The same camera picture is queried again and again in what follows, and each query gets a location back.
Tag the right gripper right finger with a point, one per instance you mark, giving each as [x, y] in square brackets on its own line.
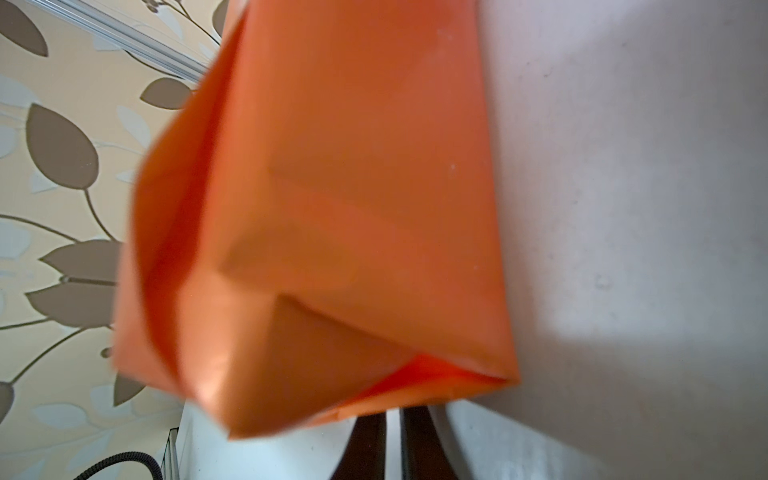
[422, 454]

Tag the yellow orange wrapping paper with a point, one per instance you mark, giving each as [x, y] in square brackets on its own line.
[314, 236]

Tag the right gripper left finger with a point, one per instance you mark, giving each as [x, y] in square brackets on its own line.
[364, 456]

